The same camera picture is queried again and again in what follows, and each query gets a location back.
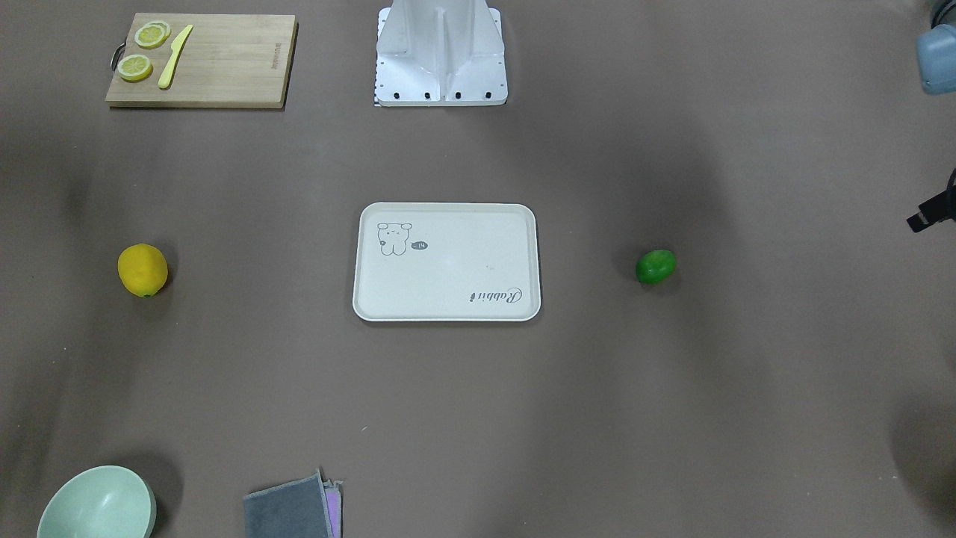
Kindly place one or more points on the yellow lemon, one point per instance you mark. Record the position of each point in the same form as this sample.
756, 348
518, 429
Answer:
143, 269

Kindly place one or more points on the lemon slice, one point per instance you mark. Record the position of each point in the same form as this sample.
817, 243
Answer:
134, 68
152, 34

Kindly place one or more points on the cream rabbit tray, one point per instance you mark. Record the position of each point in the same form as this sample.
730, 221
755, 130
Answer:
447, 262

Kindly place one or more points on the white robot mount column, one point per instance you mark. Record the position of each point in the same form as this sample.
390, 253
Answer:
440, 54

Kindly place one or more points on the mint green bowl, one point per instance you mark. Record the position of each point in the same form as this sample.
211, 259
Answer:
105, 501

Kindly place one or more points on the wooden cutting board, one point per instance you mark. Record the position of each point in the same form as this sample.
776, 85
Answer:
229, 61

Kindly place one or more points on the green lime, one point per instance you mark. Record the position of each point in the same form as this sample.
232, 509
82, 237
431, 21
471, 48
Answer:
655, 266

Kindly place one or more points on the grey folded cloth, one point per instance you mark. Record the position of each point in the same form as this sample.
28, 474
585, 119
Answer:
310, 507

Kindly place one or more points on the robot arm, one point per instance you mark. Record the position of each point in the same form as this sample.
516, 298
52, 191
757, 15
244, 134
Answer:
936, 50

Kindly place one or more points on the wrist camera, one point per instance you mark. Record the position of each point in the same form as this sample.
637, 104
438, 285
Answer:
936, 210

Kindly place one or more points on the yellow plastic knife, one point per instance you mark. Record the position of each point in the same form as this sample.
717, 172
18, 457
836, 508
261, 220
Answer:
167, 75

